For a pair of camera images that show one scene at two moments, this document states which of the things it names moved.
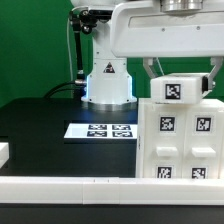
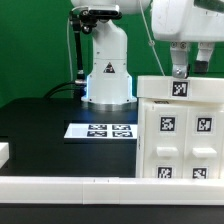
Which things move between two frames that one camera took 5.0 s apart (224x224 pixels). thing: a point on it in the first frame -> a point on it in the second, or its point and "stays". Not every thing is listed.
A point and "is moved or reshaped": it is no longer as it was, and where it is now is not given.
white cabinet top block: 177,88 is moved or reshaped
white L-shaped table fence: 110,190 stays
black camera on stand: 95,15 stays
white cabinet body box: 180,141 stays
